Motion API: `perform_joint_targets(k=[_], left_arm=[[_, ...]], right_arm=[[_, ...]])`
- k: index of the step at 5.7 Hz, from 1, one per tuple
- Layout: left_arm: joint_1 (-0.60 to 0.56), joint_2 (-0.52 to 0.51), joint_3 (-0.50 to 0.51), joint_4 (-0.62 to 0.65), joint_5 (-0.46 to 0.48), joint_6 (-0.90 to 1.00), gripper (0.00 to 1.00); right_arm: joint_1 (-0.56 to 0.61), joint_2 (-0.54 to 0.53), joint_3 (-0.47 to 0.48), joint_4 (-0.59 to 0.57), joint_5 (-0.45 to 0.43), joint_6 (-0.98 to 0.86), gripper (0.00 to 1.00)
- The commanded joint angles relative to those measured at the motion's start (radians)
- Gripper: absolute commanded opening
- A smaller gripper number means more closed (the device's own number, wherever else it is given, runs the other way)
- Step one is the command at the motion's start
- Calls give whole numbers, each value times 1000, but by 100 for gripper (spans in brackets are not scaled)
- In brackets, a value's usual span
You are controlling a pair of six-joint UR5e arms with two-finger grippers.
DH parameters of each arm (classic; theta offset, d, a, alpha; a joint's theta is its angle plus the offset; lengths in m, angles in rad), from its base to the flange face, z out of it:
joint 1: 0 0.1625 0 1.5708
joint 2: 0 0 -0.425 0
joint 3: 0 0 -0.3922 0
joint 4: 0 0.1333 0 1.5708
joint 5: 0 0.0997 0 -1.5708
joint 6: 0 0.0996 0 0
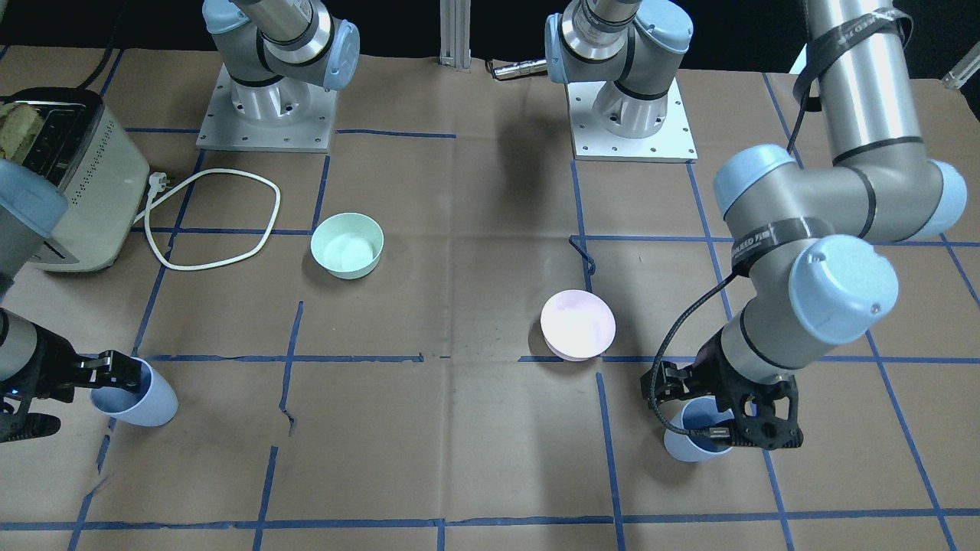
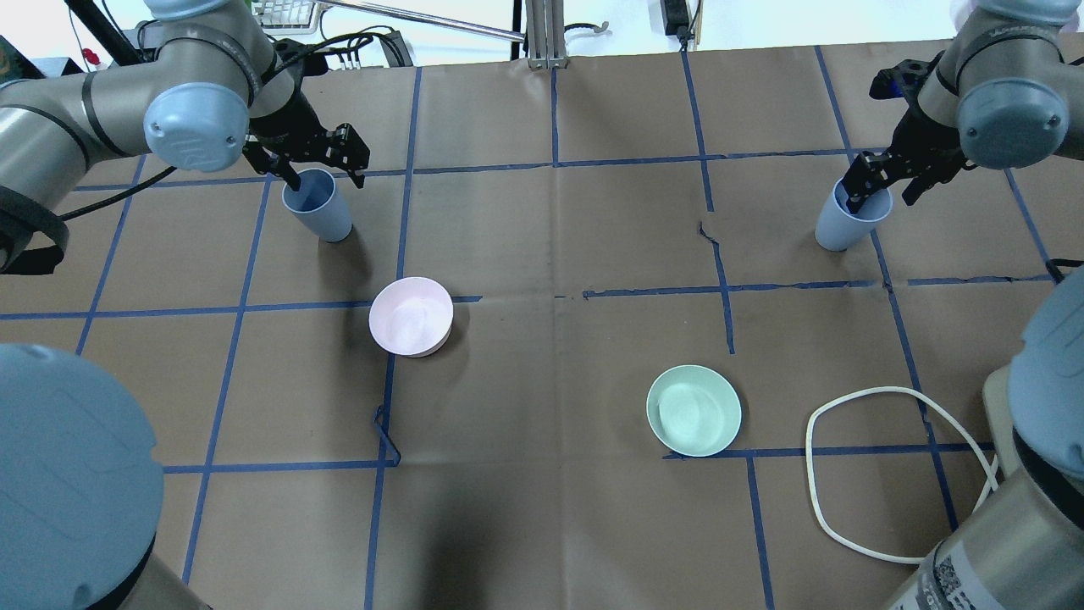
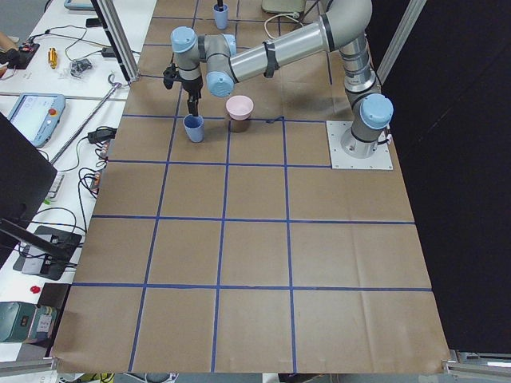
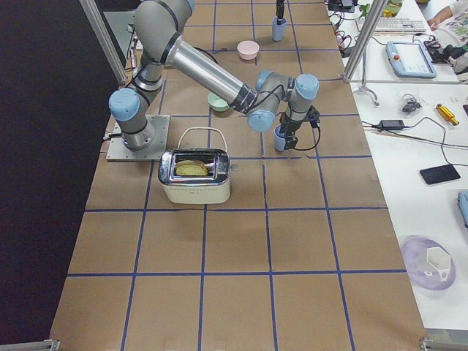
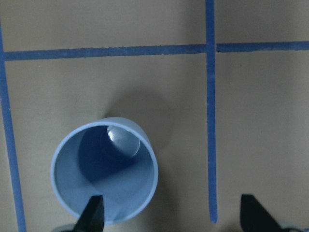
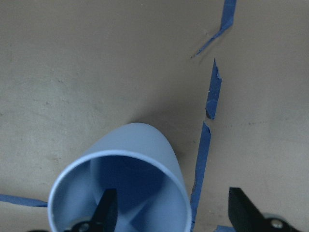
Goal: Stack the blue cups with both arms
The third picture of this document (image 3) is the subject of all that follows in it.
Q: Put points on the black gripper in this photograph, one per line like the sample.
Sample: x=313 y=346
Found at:
x=192 y=86

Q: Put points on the blue cup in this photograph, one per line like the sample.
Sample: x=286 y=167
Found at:
x=194 y=128
x=221 y=17

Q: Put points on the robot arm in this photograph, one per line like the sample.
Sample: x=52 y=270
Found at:
x=211 y=61

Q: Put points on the pink bowl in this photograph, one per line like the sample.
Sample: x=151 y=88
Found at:
x=239 y=107

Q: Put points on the grey white appliance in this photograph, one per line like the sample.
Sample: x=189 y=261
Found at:
x=283 y=6

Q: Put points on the metal rod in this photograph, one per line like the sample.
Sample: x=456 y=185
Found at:
x=115 y=85

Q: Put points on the black power adapter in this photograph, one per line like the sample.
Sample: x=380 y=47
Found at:
x=101 y=134

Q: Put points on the teach pendant tablet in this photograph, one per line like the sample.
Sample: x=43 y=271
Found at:
x=36 y=115

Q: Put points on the black monitor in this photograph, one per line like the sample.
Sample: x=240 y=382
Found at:
x=26 y=176

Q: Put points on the aluminium frame post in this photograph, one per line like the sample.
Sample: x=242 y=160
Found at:
x=111 y=22

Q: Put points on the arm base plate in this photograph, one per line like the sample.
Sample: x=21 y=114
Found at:
x=348 y=153

